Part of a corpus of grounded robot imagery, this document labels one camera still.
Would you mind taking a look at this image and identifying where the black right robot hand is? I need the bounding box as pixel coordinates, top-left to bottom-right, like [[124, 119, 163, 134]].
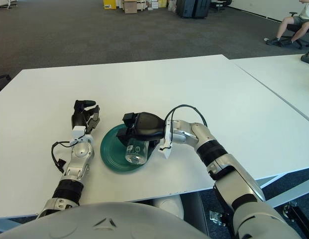
[[116, 112, 167, 153]]

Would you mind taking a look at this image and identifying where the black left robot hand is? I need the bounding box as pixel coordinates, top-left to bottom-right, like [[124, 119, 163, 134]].
[[71, 99, 101, 136]]

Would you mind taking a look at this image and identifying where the clear plastic water bottle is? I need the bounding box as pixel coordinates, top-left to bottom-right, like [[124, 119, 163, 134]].
[[124, 138, 151, 166]]

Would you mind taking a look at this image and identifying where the green round plate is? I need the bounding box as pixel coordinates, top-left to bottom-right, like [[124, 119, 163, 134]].
[[100, 123, 155, 173]]

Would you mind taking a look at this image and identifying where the black empty office chair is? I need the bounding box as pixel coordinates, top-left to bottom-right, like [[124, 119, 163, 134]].
[[0, 73, 12, 90]]

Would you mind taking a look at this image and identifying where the grey robot torso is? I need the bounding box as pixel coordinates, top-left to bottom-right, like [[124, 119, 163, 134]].
[[0, 201, 190, 239]]

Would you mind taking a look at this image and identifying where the yellow cardboard box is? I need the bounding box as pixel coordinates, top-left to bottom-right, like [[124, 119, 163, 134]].
[[102, 0, 117, 10]]

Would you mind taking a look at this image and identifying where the brown cardboard box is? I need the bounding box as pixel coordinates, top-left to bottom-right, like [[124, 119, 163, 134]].
[[123, 0, 139, 13]]

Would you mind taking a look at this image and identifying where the stack of white boxes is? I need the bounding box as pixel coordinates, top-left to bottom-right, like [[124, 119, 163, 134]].
[[138, 0, 169, 11]]

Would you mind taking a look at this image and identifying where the black cabinet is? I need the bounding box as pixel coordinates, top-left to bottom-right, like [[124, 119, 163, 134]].
[[176, 0, 196, 17]]

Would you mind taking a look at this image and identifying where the black suitcase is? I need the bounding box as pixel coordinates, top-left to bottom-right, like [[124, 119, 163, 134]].
[[193, 0, 211, 19]]

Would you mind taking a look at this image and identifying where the seated person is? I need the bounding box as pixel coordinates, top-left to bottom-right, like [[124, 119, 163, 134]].
[[266, 0, 309, 45]]

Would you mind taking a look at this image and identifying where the black occupied office chair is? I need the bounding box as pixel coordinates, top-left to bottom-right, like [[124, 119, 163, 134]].
[[281, 11, 309, 49]]

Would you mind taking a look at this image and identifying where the black wheeled stand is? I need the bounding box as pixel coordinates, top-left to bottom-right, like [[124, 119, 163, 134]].
[[282, 201, 309, 235]]

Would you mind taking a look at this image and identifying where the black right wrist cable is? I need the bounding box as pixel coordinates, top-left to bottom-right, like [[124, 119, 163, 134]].
[[165, 104, 208, 127]]

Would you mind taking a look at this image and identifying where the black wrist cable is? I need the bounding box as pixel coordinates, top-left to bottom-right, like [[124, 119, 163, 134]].
[[51, 141, 77, 174], [165, 104, 208, 127]]

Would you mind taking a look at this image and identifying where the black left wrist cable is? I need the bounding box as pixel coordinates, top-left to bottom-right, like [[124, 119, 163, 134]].
[[51, 141, 77, 174]]

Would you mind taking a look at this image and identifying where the distant desk frame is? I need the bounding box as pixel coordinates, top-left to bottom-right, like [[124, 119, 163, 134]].
[[0, 0, 19, 10]]

